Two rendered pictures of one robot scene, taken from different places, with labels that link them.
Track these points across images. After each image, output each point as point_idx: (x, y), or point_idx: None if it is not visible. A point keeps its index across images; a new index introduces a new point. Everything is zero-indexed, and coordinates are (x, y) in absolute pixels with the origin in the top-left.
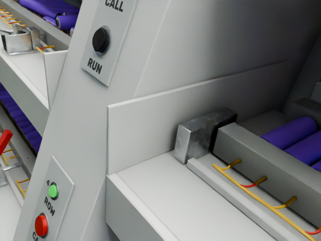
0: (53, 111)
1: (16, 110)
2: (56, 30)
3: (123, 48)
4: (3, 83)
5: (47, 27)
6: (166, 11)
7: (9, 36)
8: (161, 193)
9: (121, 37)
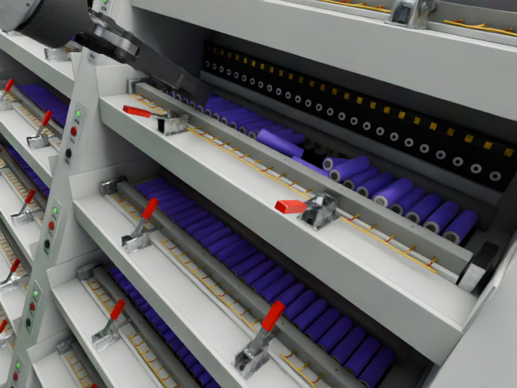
0: (474, 336)
1: (217, 249)
2: (350, 192)
3: None
4: (291, 255)
5: (334, 185)
6: None
7: (321, 210)
8: None
9: None
